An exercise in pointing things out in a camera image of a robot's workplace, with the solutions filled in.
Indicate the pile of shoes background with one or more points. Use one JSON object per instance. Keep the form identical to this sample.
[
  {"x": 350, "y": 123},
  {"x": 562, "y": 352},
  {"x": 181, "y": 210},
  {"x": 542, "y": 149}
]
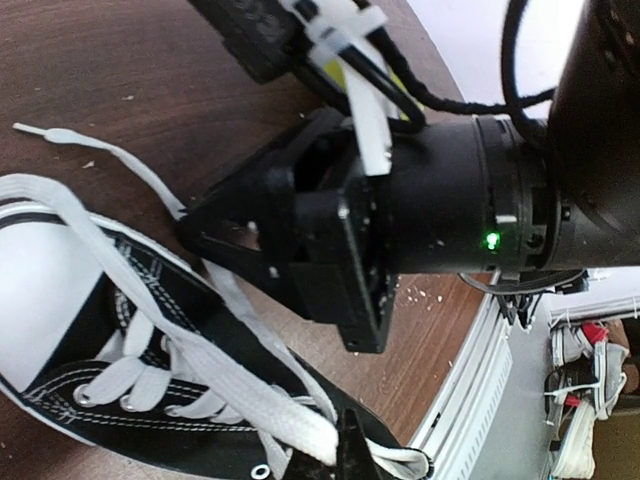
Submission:
[{"x": 595, "y": 364}]

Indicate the black white canvas sneaker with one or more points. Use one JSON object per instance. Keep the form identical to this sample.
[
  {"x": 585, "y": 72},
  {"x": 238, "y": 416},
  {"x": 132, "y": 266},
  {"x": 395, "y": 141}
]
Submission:
[{"x": 165, "y": 365}]

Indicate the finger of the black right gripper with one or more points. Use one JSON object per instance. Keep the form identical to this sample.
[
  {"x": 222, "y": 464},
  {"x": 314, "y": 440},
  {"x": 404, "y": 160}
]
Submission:
[{"x": 229, "y": 227}]

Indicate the lime green bowl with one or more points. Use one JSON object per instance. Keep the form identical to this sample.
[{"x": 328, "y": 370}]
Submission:
[{"x": 336, "y": 72}]

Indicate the front aluminium rail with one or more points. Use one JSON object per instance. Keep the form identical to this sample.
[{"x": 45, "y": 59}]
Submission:
[{"x": 454, "y": 430}]

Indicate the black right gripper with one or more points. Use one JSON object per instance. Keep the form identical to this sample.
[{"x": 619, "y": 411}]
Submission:
[{"x": 464, "y": 198}]

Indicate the white shoelace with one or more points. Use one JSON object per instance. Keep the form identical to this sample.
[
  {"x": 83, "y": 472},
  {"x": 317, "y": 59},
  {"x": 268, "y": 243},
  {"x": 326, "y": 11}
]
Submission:
[{"x": 200, "y": 330}]

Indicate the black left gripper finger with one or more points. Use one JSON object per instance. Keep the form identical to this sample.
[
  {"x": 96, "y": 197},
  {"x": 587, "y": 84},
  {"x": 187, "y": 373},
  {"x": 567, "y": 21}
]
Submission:
[{"x": 354, "y": 460}]

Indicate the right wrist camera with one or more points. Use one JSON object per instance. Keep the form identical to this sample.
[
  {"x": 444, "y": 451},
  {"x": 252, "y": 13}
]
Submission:
[{"x": 271, "y": 38}]

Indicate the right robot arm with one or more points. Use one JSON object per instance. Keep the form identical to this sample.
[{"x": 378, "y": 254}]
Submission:
[{"x": 590, "y": 141}]

